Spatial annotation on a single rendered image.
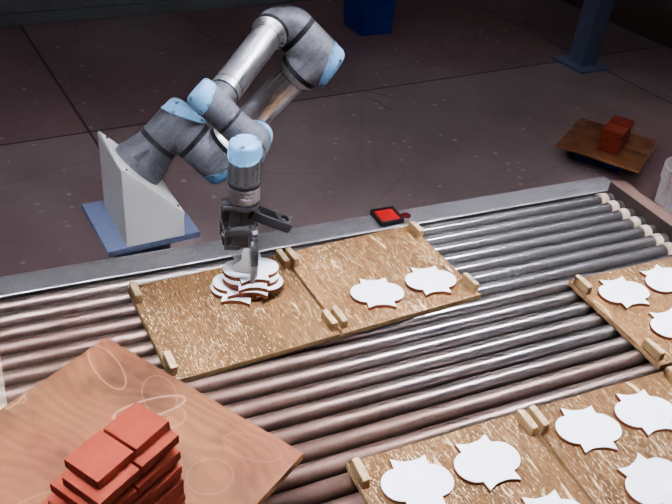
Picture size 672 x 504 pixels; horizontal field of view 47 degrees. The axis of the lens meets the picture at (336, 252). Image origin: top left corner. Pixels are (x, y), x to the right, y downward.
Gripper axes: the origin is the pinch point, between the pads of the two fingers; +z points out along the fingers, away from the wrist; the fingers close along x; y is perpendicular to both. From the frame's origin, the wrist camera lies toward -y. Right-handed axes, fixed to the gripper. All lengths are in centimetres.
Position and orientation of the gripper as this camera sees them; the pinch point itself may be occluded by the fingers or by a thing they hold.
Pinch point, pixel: (250, 268)
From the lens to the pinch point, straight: 192.7
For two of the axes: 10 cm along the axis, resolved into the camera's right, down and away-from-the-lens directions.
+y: -9.5, 0.9, -2.8
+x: 2.8, 5.7, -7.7
